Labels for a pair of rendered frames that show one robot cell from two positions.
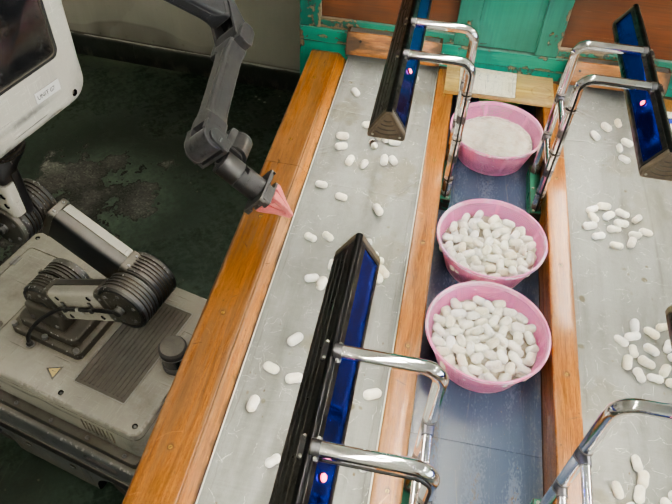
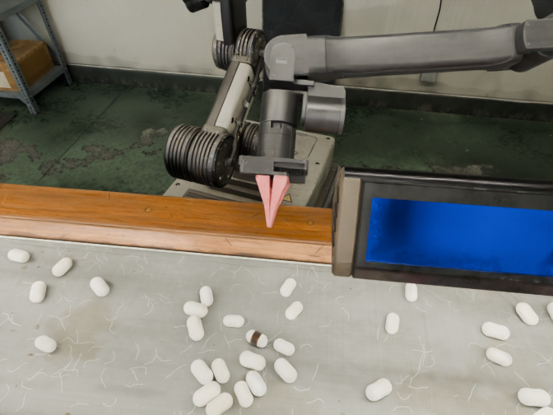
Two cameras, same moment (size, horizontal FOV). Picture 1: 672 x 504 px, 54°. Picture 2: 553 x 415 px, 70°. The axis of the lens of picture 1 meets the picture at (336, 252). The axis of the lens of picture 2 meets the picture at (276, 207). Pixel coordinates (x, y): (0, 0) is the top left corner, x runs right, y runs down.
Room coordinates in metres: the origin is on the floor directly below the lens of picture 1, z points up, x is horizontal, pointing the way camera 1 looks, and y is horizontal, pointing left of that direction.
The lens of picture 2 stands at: (1.06, -0.30, 1.28)
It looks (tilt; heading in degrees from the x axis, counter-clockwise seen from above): 44 degrees down; 88
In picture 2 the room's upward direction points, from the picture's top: straight up
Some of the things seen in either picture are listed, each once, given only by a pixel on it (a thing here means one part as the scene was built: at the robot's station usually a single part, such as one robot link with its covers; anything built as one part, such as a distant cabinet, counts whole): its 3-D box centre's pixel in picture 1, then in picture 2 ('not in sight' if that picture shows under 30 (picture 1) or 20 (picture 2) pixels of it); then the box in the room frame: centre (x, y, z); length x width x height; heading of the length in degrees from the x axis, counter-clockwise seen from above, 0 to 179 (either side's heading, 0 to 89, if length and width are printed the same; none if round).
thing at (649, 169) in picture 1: (646, 81); not in sight; (1.33, -0.69, 1.08); 0.62 x 0.08 x 0.07; 171
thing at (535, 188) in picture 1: (586, 139); not in sight; (1.34, -0.61, 0.90); 0.20 x 0.19 x 0.45; 171
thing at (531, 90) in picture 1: (498, 85); not in sight; (1.76, -0.47, 0.77); 0.33 x 0.15 x 0.01; 81
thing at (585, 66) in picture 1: (616, 75); not in sight; (1.76, -0.82, 0.83); 0.30 x 0.06 x 0.07; 81
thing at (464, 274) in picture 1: (488, 249); not in sight; (1.11, -0.37, 0.72); 0.27 x 0.27 x 0.10
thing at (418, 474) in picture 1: (368, 473); not in sight; (0.44, -0.07, 0.90); 0.20 x 0.19 x 0.45; 171
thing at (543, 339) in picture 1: (483, 341); not in sight; (0.83, -0.33, 0.72); 0.27 x 0.27 x 0.10
